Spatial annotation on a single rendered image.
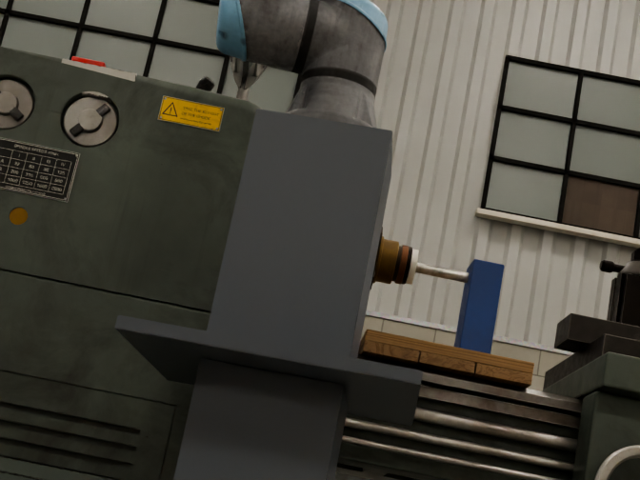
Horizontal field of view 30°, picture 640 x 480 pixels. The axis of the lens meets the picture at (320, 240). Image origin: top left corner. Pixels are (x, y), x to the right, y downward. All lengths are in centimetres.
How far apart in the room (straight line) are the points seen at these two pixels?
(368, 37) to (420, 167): 762
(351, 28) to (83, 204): 57
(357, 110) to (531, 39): 823
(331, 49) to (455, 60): 799
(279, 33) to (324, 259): 36
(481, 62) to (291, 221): 816
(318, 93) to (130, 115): 46
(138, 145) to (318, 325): 61
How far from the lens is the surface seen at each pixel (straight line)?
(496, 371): 212
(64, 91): 215
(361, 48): 182
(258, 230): 167
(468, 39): 989
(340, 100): 177
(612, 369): 204
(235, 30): 181
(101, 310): 203
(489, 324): 228
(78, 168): 210
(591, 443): 206
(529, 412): 215
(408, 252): 229
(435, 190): 939
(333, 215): 167
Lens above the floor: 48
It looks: 15 degrees up
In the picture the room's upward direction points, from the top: 11 degrees clockwise
